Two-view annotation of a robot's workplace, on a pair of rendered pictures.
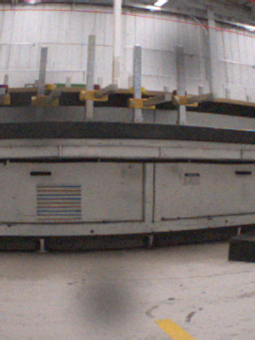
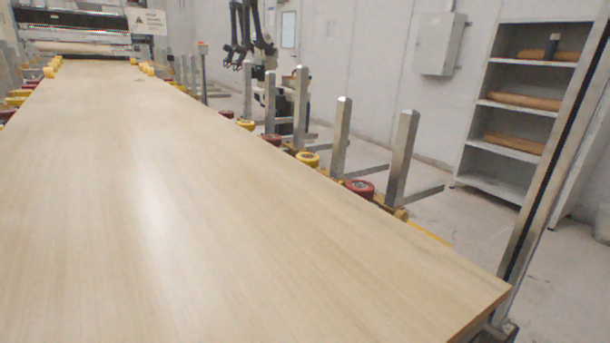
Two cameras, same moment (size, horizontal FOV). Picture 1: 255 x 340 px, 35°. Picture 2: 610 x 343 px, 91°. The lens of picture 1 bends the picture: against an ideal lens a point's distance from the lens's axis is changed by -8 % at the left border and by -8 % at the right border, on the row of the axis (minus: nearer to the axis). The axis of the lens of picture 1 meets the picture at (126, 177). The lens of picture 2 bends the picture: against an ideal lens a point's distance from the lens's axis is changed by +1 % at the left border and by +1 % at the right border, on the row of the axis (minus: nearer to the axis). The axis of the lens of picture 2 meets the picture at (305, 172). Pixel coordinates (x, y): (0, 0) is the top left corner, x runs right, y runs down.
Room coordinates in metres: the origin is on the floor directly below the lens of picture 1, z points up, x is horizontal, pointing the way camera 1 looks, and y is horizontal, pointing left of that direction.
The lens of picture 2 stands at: (2.45, 1.31, 1.24)
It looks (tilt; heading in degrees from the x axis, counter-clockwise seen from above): 23 degrees down; 252
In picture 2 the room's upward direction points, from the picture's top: 4 degrees clockwise
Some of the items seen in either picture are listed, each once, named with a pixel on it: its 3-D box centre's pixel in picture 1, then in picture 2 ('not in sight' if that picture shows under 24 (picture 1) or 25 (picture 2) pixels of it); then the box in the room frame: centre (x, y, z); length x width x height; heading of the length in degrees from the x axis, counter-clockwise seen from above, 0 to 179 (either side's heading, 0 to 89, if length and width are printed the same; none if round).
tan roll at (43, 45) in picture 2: not in sight; (93, 48); (3.99, -3.79, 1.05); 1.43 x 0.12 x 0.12; 18
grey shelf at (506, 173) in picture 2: not in sight; (534, 121); (-0.16, -0.54, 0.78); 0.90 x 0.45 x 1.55; 108
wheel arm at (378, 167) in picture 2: (50, 99); (348, 174); (1.97, 0.36, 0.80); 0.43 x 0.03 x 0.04; 18
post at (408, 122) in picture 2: not in sight; (394, 193); (1.97, 0.66, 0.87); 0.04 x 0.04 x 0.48; 18
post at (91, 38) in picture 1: (89, 75); (299, 128); (2.13, 0.19, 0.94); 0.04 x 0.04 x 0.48; 18
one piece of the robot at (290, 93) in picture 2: not in sight; (287, 106); (1.62, -2.10, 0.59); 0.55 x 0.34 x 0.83; 103
